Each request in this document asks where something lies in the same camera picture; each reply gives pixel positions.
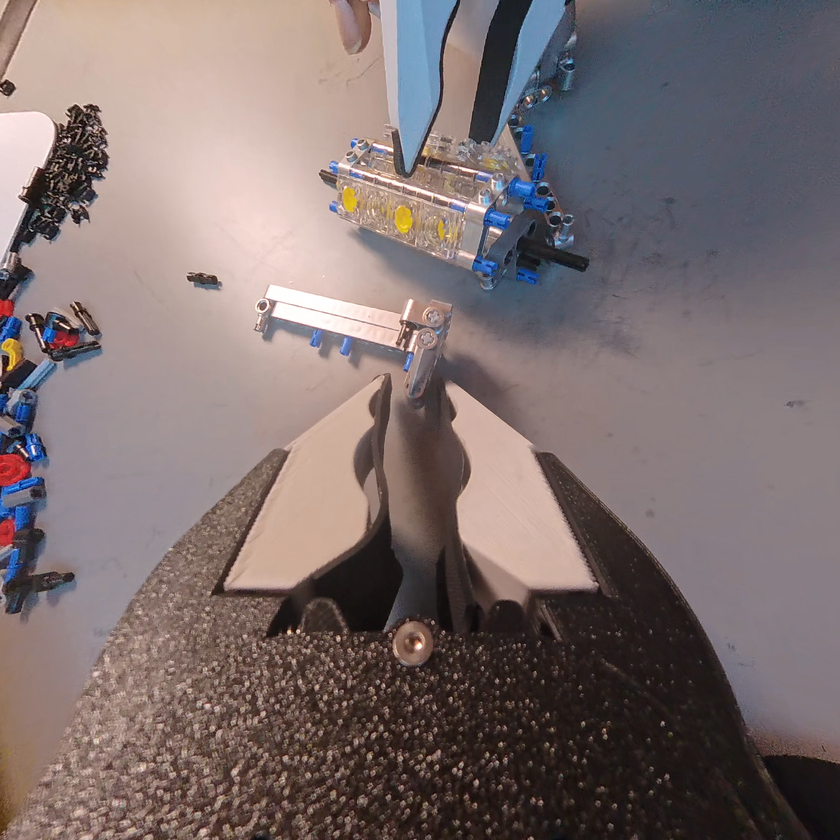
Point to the small black toy pin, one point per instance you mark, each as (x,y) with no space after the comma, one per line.
(202,279)

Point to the grey holed beam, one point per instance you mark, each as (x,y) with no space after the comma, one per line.
(346,344)

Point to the small grey connector pin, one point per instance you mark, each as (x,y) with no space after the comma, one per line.
(261,313)

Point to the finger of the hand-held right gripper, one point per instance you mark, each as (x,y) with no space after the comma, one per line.
(410,65)
(538,33)

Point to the grey desk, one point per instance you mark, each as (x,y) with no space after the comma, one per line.
(689,328)

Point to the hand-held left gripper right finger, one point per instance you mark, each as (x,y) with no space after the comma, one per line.
(525,525)

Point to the long grey beam panel assembly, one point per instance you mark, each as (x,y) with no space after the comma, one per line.
(544,95)

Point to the pile of colourful toy pieces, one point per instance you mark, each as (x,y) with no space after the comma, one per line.
(19,426)

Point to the pile of black toy pieces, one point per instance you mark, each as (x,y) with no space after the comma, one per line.
(72,164)

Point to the white base with battery box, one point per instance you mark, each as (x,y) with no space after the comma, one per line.
(19,170)

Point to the person's right hand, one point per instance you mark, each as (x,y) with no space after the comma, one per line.
(354,26)

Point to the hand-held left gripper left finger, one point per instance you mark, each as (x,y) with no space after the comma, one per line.
(308,518)

